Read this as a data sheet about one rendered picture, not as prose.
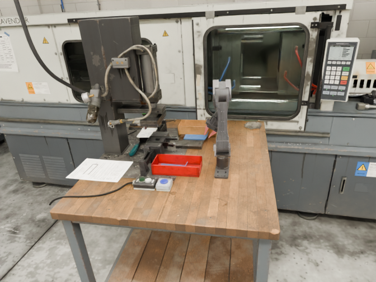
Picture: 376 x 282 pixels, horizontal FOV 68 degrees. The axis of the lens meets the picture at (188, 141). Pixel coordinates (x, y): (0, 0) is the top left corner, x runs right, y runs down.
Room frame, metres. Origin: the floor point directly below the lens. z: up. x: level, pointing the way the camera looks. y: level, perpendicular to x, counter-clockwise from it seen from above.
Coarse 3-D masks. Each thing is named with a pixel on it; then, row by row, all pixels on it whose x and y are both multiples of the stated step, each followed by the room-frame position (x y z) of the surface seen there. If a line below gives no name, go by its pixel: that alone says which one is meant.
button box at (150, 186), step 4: (136, 180) 1.16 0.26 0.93; (152, 180) 1.15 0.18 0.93; (156, 180) 1.15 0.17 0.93; (124, 184) 1.16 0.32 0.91; (136, 184) 1.13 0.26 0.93; (140, 184) 1.12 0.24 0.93; (144, 184) 1.12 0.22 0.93; (148, 184) 1.12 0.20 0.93; (152, 184) 1.12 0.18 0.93; (120, 188) 1.13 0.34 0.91; (136, 188) 1.13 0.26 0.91; (140, 188) 1.12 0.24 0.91; (144, 188) 1.12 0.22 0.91; (148, 188) 1.11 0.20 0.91; (152, 188) 1.11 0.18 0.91; (108, 192) 1.10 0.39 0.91; (64, 196) 1.10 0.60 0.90; (68, 196) 1.09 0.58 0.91; (72, 196) 1.09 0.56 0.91; (76, 196) 1.09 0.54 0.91; (80, 196) 1.09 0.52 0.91; (84, 196) 1.08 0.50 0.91; (88, 196) 1.08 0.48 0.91; (92, 196) 1.08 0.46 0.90; (52, 200) 1.11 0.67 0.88
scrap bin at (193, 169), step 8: (160, 160) 1.36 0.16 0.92; (168, 160) 1.35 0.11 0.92; (176, 160) 1.34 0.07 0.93; (184, 160) 1.33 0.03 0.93; (192, 160) 1.32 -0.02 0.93; (200, 160) 1.31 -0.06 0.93; (152, 168) 1.25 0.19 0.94; (160, 168) 1.24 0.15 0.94; (168, 168) 1.23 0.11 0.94; (176, 168) 1.22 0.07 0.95; (184, 168) 1.21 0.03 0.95; (192, 168) 1.20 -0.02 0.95; (200, 168) 1.25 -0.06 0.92; (192, 176) 1.20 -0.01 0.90
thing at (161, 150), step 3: (168, 135) 1.58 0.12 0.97; (165, 141) 1.50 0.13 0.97; (168, 141) 1.57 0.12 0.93; (144, 147) 1.42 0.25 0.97; (162, 147) 1.44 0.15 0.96; (165, 147) 1.54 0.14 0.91; (144, 150) 1.42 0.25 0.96; (147, 150) 1.42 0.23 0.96; (156, 150) 1.41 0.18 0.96; (159, 150) 1.41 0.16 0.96; (162, 150) 1.43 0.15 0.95; (144, 153) 1.43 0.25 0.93; (156, 153) 1.41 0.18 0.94; (159, 153) 1.41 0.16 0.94; (162, 153) 1.43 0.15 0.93; (153, 156) 1.41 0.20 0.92
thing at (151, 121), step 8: (152, 104) 1.49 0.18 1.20; (120, 112) 1.51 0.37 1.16; (128, 112) 1.50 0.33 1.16; (136, 112) 1.49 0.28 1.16; (144, 112) 1.48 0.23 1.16; (152, 112) 1.47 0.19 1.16; (160, 112) 1.46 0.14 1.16; (144, 120) 1.42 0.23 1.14; (152, 120) 1.41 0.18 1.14; (160, 120) 1.45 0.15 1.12; (144, 128) 1.44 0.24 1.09
